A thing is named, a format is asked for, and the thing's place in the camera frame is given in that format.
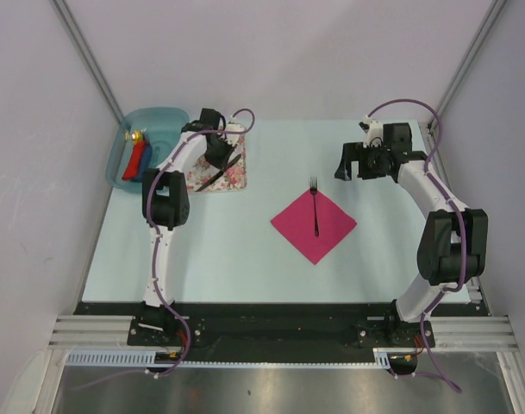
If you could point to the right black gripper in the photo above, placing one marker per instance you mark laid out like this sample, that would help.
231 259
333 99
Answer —
356 152

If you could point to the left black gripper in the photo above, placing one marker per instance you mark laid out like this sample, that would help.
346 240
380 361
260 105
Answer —
221 162

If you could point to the black knife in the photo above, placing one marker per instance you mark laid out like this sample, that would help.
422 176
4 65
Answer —
210 181

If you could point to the black fork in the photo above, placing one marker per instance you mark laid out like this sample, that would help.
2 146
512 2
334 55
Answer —
313 190

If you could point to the magenta paper napkin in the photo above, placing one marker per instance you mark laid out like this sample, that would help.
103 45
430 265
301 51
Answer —
296 224

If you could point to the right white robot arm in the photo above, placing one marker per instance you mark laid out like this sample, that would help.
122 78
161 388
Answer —
453 246

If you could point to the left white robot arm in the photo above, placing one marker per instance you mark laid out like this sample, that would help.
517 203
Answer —
166 205

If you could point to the floral cloth mat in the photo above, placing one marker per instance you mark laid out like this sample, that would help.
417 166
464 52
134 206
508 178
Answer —
234 179

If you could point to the blue marker pen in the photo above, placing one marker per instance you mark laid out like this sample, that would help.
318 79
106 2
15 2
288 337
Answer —
144 163

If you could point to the gold foil candy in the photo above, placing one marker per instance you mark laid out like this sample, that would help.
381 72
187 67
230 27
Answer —
135 136

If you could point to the red marker pen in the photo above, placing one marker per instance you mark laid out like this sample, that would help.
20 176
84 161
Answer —
133 165

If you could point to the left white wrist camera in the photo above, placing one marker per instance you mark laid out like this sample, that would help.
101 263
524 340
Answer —
234 130

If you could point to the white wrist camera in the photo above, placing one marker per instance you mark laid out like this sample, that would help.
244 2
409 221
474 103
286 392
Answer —
374 131
234 130

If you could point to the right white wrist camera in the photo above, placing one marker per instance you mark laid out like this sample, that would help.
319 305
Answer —
374 131

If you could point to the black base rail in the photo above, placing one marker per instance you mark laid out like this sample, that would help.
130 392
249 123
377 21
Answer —
260 333

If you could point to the aluminium frame rail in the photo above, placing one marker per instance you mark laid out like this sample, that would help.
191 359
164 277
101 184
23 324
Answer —
90 332

